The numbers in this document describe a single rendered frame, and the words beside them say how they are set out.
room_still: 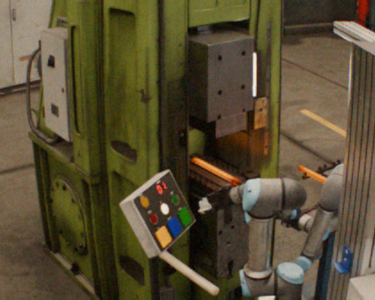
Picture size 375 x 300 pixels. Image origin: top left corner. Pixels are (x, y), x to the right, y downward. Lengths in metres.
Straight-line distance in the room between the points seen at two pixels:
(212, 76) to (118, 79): 0.56
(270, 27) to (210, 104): 0.63
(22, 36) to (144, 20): 5.39
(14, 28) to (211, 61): 5.42
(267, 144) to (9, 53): 5.19
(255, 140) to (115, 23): 1.04
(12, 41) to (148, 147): 5.31
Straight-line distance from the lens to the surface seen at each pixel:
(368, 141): 2.16
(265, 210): 2.42
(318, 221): 2.88
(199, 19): 3.20
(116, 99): 3.48
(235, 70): 3.24
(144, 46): 3.07
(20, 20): 8.29
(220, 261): 3.55
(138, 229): 2.92
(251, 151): 3.68
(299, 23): 11.06
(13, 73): 8.46
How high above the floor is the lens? 2.54
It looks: 26 degrees down
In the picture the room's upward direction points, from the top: straight up
